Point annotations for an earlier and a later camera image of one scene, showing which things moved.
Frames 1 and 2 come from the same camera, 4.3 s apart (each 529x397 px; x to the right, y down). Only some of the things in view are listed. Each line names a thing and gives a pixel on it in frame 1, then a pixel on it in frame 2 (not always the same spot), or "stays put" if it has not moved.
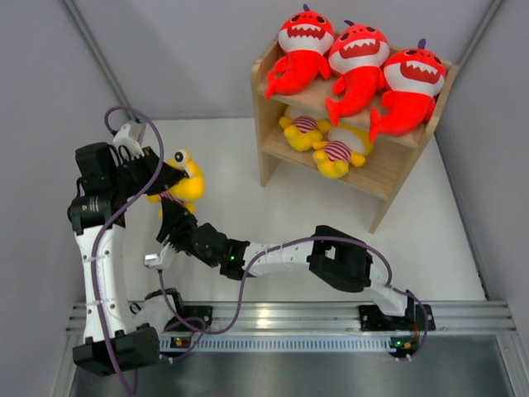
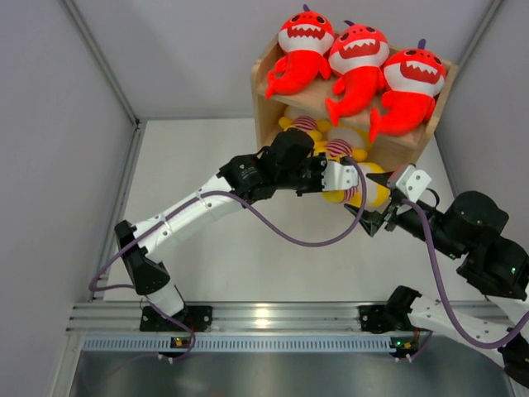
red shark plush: x=359 y=53 stays put
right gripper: x=177 y=220 to x=371 y=220
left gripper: x=150 y=162 to x=319 y=163
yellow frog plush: x=186 y=192 to x=377 y=193
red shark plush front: x=412 y=80 stays put
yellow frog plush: x=347 y=145 stays put
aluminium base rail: x=318 y=318 stays put
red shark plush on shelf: x=307 y=37 stays put
